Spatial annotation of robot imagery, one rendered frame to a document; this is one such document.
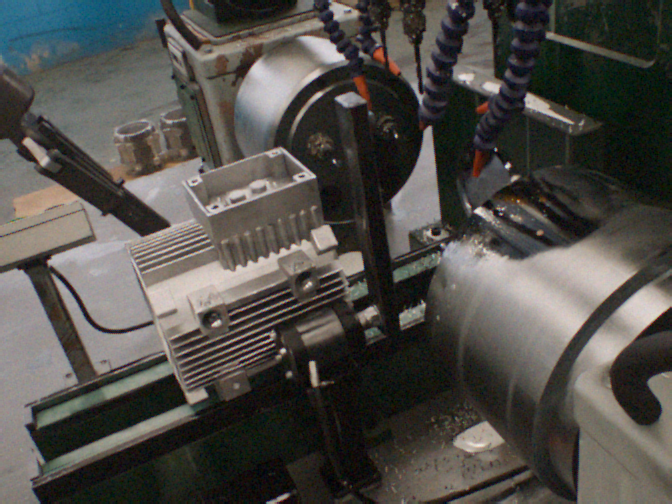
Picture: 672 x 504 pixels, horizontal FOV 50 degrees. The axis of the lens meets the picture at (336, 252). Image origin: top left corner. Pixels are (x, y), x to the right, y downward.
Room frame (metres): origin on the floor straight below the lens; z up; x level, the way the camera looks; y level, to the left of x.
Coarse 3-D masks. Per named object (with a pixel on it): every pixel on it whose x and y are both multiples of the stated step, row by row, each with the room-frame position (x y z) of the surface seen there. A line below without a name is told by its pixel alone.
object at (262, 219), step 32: (256, 160) 0.76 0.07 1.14; (288, 160) 0.74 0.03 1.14; (192, 192) 0.70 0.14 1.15; (224, 192) 0.74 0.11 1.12; (256, 192) 0.70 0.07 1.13; (288, 192) 0.67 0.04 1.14; (224, 224) 0.64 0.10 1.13; (256, 224) 0.65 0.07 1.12; (288, 224) 0.66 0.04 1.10; (320, 224) 0.67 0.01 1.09; (224, 256) 0.64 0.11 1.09; (256, 256) 0.65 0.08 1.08
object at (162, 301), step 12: (324, 228) 0.66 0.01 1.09; (132, 240) 0.72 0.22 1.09; (312, 240) 0.66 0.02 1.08; (324, 240) 0.65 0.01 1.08; (336, 240) 0.65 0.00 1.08; (324, 252) 0.65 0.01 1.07; (168, 288) 0.61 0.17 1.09; (156, 300) 0.60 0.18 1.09; (168, 300) 0.60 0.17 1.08; (156, 312) 0.59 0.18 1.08; (168, 312) 0.59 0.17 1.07; (192, 396) 0.59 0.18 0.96; (204, 396) 0.59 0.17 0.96
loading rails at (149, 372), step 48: (384, 336) 0.67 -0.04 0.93; (96, 384) 0.69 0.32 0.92; (144, 384) 0.68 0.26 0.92; (288, 384) 0.63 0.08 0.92; (384, 384) 0.66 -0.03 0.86; (432, 384) 0.68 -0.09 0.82; (48, 432) 0.64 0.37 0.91; (96, 432) 0.65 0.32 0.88; (144, 432) 0.60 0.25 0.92; (192, 432) 0.59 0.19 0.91; (240, 432) 0.61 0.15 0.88; (288, 432) 0.62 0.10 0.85; (384, 432) 0.62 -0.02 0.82; (48, 480) 0.54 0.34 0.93; (96, 480) 0.56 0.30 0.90; (144, 480) 0.57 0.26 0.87; (192, 480) 0.58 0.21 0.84
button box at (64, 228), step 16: (64, 208) 0.86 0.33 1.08; (80, 208) 0.86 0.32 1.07; (16, 224) 0.84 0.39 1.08; (32, 224) 0.84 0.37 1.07; (48, 224) 0.85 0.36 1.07; (64, 224) 0.85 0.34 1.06; (80, 224) 0.85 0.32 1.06; (0, 240) 0.83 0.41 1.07; (16, 240) 0.83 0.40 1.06; (32, 240) 0.83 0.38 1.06; (48, 240) 0.83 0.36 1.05; (64, 240) 0.84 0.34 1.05; (80, 240) 0.84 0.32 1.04; (96, 240) 0.90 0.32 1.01; (0, 256) 0.82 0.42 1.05; (16, 256) 0.82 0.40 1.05; (32, 256) 0.82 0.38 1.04; (0, 272) 0.84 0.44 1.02
